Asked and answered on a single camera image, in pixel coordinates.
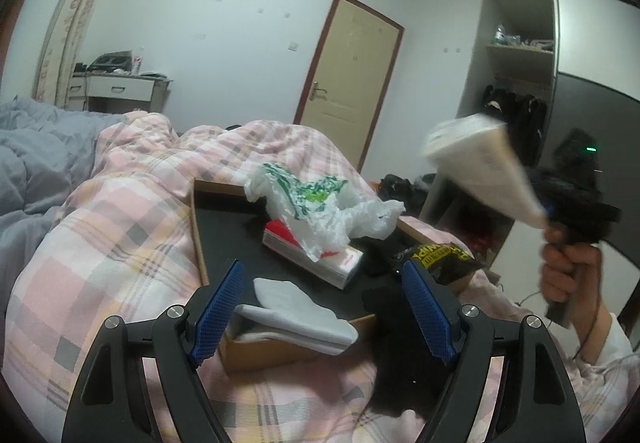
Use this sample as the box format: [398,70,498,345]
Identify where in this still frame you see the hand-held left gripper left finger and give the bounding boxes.
[62,259,246,443]

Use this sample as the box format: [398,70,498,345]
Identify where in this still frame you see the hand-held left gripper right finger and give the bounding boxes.
[401,258,587,443]

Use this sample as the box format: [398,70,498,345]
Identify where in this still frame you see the black yellow snack packet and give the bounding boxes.
[395,243,485,286]

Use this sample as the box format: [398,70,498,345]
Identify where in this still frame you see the grey sock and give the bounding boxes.
[232,304,360,356]
[252,277,347,324]

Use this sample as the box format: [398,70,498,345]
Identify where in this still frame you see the cardboard box with black inside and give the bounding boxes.
[191,179,482,375]

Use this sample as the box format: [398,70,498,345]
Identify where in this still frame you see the person's right forearm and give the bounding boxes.
[567,243,640,384]

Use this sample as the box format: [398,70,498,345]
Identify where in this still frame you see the person's right hand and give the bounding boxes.
[541,227,602,320]

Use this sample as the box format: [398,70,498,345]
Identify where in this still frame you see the black cloth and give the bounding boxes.
[359,230,407,275]
[361,287,455,418]

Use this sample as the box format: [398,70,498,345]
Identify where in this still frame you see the red bag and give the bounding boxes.
[462,218,503,258]

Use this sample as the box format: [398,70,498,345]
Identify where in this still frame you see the hanging black clothes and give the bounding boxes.
[481,84,549,166]

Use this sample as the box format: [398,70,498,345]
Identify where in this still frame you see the red white tissue pack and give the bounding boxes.
[262,219,363,290]

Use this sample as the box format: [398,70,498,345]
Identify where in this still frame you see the black bag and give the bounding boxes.
[378,173,437,220]

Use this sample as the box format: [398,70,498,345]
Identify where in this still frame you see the grey wardrobe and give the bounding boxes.
[420,0,640,324]

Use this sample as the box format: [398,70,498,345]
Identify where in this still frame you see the pink plaid blanket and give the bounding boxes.
[0,110,640,443]

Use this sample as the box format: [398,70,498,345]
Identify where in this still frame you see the white green plastic bag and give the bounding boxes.
[243,163,407,263]

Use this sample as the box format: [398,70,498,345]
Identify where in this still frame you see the clutter on wardrobe shelf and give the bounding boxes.
[491,24,555,51]

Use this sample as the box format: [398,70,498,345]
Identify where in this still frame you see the grey-blue duvet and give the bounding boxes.
[0,95,127,244]

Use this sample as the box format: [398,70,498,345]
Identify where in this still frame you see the cream door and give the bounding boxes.
[293,0,405,171]

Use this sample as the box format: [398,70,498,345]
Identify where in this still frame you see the white desk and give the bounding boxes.
[67,72,173,116]

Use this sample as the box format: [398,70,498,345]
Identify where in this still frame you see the black box on desk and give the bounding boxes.
[86,51,134,72]

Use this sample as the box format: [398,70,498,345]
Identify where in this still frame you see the floral curtain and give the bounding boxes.
[36,0,128,108]

